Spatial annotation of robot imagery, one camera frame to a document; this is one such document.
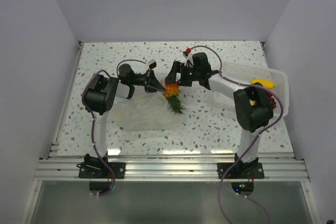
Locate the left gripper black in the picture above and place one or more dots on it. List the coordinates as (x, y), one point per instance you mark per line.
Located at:
(151, 84)

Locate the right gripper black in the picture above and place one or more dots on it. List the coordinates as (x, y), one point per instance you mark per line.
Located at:
(171, 77)

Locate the orange fake pineapple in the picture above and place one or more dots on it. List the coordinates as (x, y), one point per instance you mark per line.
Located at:
(173, 96)

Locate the clear printed plastic bag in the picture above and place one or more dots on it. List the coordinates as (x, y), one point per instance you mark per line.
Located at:
(144, 111)

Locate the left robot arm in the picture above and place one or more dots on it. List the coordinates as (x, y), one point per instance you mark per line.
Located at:
(99, 95)

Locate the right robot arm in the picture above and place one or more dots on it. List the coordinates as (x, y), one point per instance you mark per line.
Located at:
(252, 119)

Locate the yellow fake pear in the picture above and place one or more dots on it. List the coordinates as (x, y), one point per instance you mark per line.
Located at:
(252, 102)

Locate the yellow fake mango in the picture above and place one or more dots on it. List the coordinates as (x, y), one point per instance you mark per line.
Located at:
(265, 83)

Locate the red fake grapes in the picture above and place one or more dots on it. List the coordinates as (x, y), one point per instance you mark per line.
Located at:
(271, 100)

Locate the white plastic basket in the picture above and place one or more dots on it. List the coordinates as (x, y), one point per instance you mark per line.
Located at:
(273, 80)

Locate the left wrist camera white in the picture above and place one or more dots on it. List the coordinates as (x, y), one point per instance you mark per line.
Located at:
(151, 64)

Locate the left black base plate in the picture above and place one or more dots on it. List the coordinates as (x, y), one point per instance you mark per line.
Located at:
(94, 168)

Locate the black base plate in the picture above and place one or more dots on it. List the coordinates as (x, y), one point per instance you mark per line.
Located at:
(94, 168)
(252, 170)

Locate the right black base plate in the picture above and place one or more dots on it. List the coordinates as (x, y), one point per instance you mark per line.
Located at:
(252, 170)

